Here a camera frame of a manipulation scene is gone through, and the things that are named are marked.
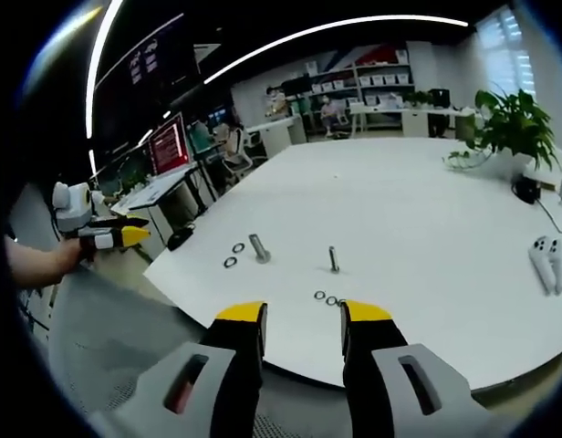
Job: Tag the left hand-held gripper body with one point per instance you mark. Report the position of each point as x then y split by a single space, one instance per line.
73 205

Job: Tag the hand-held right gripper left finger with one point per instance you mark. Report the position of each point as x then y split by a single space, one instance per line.
194 392

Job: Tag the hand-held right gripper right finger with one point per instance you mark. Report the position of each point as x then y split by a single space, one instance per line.
399 392

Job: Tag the large metal washer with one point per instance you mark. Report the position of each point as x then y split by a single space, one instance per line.
229 262
238 247

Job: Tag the thick threaded stud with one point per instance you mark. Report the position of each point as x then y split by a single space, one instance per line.
259 250

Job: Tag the thin threaded stud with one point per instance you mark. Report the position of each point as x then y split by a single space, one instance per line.
334 261

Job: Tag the person's left hand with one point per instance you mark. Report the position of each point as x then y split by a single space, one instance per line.
73 255

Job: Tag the white office desk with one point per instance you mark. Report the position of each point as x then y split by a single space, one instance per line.
158 191

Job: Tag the small black object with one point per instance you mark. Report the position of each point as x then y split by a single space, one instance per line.
180 238

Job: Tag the red computer monitor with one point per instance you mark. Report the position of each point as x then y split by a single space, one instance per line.
169 146

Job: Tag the grey mesh chair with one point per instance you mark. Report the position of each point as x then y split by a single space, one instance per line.
117 328

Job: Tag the white office chair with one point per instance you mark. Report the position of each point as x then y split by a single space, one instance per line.
237 153

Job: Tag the curved ceiling light strip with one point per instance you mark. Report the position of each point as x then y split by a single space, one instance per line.
96 68
326 32

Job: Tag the white handheld controller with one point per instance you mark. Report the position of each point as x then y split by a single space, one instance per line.
540 262
557 264

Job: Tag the small black device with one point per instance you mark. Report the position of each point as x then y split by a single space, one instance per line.
527 188

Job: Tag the long white counter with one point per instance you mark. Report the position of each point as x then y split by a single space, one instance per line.
409 116

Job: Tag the white storage shelf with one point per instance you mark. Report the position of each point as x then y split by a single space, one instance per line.
367 86

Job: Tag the green potted plant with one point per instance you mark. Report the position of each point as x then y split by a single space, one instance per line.
513 123

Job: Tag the dark wall screen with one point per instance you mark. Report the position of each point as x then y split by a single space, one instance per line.
148 55

